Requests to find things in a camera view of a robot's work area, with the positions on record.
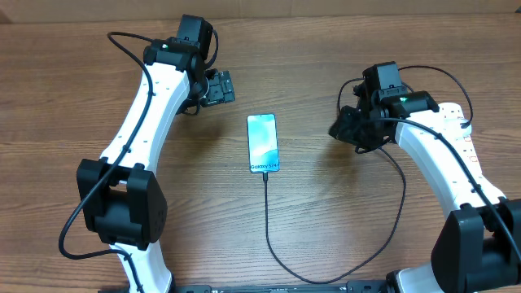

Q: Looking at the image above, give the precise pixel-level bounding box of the Galaxy smartphone with teal screen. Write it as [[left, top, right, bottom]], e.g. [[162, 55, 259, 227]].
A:
[[247, 113, 280, 173]]

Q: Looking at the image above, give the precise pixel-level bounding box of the black USB charging cable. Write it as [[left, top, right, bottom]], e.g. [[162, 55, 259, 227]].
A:
[[262, 65, 474, 285]]

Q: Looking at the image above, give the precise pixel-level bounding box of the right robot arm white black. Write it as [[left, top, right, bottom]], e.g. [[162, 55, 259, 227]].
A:
[[329, 62, 520, 292]]

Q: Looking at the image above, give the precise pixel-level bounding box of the white charger plug adapter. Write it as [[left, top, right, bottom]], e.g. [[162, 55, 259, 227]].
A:
[[444, 117, 472, 137]]

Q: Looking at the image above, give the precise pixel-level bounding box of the white power strip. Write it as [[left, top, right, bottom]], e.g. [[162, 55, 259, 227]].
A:
[[439, 103, 482, 177]]

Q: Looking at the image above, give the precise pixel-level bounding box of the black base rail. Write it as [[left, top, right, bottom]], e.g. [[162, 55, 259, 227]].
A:
[[97, 279, 459, 293]]

